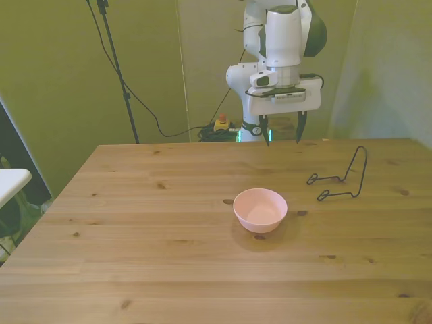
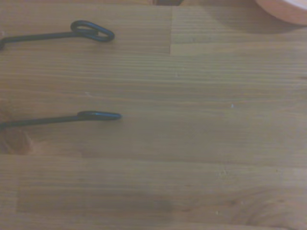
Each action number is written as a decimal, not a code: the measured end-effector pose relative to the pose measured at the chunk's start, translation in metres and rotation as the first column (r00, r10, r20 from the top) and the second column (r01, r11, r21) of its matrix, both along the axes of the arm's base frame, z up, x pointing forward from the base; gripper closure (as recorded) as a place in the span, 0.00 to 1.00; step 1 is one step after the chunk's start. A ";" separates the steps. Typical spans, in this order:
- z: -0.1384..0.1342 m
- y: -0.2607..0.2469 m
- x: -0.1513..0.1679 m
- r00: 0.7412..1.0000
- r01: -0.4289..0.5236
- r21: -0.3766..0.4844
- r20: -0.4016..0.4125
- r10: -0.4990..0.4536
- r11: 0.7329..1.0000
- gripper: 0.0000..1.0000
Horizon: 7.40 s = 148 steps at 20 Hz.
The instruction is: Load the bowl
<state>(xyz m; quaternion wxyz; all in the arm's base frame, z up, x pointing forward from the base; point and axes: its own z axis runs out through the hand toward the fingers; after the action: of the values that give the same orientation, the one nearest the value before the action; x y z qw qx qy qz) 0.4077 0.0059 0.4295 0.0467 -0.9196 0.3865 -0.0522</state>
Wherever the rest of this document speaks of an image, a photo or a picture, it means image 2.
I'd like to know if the pink bowl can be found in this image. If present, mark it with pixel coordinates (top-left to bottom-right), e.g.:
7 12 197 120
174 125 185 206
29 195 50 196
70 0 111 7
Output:
255 0 307 26

